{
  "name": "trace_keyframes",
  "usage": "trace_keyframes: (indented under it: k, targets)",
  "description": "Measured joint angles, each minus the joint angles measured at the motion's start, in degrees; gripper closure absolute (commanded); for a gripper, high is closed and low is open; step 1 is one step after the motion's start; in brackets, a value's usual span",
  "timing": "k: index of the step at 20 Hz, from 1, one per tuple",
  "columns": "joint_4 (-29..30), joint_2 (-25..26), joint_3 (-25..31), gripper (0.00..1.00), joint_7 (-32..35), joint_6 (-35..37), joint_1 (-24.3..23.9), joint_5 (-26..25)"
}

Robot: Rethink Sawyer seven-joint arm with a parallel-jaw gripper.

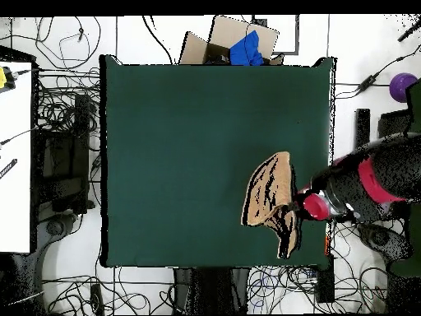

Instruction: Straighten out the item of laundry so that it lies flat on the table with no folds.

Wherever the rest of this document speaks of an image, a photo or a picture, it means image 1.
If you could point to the black bar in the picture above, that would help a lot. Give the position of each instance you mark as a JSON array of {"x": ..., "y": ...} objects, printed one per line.
[{"x": 8, "y": 168}]

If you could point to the white table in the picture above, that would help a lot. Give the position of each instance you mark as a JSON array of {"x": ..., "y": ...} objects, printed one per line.
[{"x": 14, "y": 164}]

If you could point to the dark green table cloth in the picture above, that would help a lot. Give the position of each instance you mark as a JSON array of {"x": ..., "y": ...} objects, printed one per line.
[{"x": 213, "y": 98}]

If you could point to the orange terry towel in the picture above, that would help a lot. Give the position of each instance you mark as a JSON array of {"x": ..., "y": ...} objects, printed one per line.
[{"x": 279, "y": 174}]

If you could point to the blue cloth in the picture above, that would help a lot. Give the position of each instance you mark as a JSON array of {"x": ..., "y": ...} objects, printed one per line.
[{"x": 245, "y": 51}]

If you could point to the purple ball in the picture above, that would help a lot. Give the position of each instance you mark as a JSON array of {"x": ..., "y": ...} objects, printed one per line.
[{"x": 399, "y": 87}]

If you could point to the black equipment stand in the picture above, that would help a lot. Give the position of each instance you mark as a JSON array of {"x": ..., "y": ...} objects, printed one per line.
[{"x": 80, "y": 148}]

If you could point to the black box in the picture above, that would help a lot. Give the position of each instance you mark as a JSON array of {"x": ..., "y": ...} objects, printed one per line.
[{"x": 325, "y": 283}]

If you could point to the black power strip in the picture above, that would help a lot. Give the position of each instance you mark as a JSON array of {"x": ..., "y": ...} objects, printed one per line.
[{"x": 97, "y": 299}]

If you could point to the black upright post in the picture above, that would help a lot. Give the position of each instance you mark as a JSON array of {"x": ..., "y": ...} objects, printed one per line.
[{"x": 361, "y": 128}]

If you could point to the brown cardboard box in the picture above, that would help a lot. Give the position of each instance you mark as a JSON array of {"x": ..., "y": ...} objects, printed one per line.
[{"x": 227, "y": 33}]

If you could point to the black rod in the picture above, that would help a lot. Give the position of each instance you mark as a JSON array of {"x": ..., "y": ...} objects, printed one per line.
[{"x": 409, "y": 31}]

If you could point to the dark green draped cloth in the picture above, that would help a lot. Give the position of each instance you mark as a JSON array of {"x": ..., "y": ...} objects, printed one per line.
[{"x": 416, "y": 108}]

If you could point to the black floor frame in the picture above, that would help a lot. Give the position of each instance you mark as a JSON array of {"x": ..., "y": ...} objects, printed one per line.
[{"x": 297, "y": 36}]

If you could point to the black power adapter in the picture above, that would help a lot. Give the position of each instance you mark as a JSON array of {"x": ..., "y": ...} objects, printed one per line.
[{"x": 366, "y": 84}]

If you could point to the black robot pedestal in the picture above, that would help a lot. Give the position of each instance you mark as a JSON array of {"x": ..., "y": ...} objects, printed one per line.
[{"x": 210, "y": 289}]

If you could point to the yellow black tool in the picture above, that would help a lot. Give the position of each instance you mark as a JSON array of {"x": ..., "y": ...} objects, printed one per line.
[{"x": 5, "y": 79}]

